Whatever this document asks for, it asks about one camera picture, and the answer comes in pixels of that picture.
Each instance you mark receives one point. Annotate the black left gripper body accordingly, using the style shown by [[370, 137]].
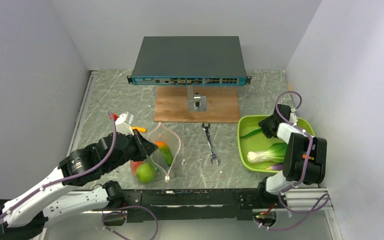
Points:
[[136, 150]]

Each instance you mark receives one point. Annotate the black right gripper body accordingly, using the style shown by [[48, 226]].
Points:
[[265, 125]]

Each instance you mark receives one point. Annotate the green chili pepper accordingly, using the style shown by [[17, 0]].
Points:
[[251, 133]]

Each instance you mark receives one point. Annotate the clear zip top bag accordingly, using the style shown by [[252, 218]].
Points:
[[164, 172]]

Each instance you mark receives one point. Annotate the green apple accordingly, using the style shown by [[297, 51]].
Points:
[[146, 173]]

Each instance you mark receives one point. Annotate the green orange mango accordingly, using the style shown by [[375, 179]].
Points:
[[166, 152]]

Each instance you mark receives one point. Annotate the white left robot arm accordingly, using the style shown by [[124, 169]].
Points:
[[25, 217]]

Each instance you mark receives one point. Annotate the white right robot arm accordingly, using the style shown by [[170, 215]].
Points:
[[296, 172]]

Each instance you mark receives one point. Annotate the lime green food tray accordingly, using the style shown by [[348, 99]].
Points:
[[259, 142]]

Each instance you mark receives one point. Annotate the white green bok choy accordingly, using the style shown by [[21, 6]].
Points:
[[275, 153]]

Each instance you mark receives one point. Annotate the purple eggplant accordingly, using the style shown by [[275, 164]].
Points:
[[275, 167]]

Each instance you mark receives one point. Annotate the silver open-end wrench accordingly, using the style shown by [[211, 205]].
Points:
[[213, 155]]

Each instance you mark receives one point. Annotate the brown wooden board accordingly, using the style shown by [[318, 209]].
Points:
[[171, 105]]

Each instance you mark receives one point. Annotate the yellow handled screwdriver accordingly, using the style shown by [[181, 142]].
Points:
[[140, 129]]

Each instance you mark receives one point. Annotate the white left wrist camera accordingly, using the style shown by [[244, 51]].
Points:
[[123, 122]]

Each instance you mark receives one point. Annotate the metal switch stand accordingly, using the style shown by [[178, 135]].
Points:
[[195, 101]]

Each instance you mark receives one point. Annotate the grey network switch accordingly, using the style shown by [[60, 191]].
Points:
[[190, 60]]

